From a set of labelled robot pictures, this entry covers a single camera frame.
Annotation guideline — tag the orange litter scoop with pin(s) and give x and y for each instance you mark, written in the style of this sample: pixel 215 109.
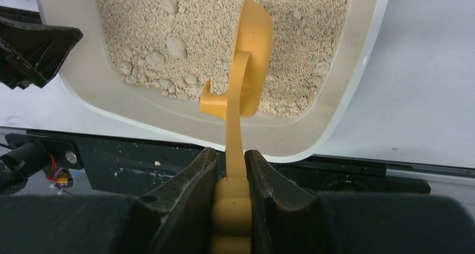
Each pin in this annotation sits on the orange litter scoop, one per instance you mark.
pixel 232 216

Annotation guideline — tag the white litter tray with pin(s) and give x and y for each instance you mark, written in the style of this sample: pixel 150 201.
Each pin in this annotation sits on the white litter tray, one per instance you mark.
pixel 88 76

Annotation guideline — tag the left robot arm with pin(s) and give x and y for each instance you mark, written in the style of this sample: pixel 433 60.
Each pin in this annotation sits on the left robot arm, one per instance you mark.
pixel 26 158

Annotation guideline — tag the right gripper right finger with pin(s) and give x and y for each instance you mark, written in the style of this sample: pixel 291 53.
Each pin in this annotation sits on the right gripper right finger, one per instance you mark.
pixel 345 207

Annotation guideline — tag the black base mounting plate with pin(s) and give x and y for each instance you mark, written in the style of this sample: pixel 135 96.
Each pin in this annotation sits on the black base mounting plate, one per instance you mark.
pixel 185 159

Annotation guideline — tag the tan cat litter pile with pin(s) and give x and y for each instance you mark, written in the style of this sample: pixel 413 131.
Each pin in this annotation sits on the tan cat litter pile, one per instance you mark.
pixel 175 46

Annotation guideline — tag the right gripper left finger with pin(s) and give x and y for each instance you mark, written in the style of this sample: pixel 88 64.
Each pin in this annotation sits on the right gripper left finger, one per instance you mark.
pixel 173 218

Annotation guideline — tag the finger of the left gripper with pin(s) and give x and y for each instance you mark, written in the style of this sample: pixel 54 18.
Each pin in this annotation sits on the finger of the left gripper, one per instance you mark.
pixel 32 52

